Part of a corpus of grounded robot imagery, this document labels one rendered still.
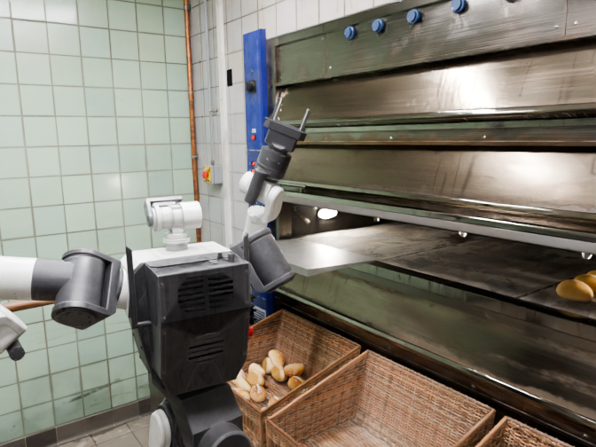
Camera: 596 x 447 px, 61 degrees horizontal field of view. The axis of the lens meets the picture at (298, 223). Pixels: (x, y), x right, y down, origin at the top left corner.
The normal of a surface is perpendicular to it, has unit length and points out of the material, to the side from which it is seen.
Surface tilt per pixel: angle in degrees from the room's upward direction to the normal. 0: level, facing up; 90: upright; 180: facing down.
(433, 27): 90
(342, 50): 90
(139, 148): 90
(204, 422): 45
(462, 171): 70
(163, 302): 90
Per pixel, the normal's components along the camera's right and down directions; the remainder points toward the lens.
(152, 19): 0.58, 0.13
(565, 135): -0.81, 0.11
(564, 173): -0.77, -0.23
